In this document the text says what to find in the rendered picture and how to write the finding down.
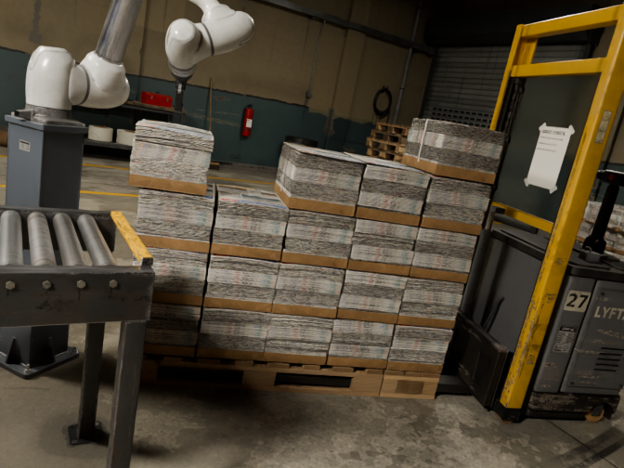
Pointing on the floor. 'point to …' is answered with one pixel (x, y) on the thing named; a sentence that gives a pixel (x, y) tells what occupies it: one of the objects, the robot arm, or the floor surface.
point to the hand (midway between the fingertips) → (181, 94)
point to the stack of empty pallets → (396, 144)
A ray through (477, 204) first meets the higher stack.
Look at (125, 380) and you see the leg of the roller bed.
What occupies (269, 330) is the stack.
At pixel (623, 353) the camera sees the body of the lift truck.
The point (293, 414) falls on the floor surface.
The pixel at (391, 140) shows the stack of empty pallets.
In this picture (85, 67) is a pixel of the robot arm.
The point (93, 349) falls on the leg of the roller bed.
